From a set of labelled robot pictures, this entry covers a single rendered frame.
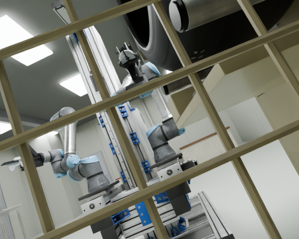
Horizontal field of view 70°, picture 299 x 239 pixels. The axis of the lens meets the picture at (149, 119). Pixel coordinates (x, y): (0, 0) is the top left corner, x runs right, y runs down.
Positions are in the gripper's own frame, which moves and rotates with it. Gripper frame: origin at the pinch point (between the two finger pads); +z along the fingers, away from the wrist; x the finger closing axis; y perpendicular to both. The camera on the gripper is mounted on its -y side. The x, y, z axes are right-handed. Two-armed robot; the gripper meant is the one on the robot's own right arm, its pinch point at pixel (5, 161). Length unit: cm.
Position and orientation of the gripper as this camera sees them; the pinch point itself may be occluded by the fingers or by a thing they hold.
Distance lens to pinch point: 145.7
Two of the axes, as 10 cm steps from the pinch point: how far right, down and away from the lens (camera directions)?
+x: -8.1, 3.1, 5.0
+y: 2.9, 9.5, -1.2
